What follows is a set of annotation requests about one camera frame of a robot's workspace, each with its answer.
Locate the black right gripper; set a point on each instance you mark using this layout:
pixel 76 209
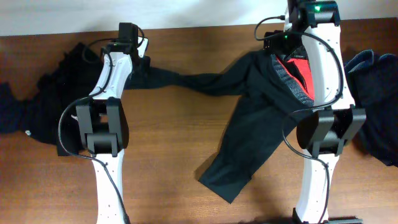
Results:
pixel 277 43

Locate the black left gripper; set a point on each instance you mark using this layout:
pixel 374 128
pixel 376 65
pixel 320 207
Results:
pixel 144 62

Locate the black leggings red waistband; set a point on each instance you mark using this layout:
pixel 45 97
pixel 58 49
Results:
pixel 268 88

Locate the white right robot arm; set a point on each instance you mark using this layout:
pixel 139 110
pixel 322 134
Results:
pixel 334 118

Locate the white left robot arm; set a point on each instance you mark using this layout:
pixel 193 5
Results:
pixel 102 122

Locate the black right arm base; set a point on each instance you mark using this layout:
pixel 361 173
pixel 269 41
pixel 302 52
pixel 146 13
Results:
pixel 339 220

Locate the dark blue jeans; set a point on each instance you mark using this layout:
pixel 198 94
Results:
pixel 372 81

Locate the black garment pile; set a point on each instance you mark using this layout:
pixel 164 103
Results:
pixel 38 117

